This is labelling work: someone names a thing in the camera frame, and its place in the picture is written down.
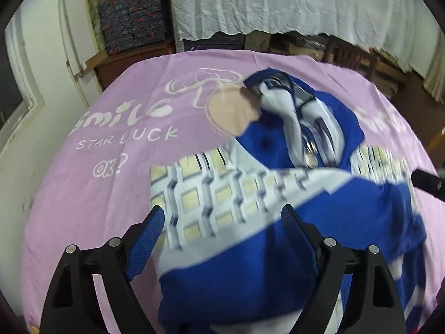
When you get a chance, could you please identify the white lace curtain cloth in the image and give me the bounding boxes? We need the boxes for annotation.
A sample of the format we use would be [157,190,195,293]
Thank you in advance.
[171,0,416,70]

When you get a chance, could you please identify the white boards leaning on wall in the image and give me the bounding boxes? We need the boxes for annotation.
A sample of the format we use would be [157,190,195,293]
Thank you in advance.
[60,0,100,76]

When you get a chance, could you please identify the dark wooden chair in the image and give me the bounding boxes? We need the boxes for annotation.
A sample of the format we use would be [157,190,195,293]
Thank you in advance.
[321,36,378,81]

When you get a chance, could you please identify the window with metal frame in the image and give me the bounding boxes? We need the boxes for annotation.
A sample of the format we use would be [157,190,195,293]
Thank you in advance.
[1,11,45,149]

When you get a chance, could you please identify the beige patterned window curtain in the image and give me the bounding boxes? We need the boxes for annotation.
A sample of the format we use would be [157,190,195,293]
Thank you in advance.
[423,31,445,104]

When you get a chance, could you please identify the blue red white hooded jacket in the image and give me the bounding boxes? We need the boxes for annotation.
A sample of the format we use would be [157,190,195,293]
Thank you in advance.
[149,69,427,333]

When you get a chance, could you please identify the brown wooden cabinet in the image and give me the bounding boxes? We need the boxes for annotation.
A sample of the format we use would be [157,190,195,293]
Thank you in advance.
[94,38,176,90]

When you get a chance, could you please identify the pink printed bed sheet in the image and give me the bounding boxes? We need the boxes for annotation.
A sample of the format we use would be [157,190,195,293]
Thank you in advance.
[22,51,444,333]

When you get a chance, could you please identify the stack of patterned storage boxes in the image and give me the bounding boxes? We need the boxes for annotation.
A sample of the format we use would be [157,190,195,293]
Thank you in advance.
[98,0,168,55]

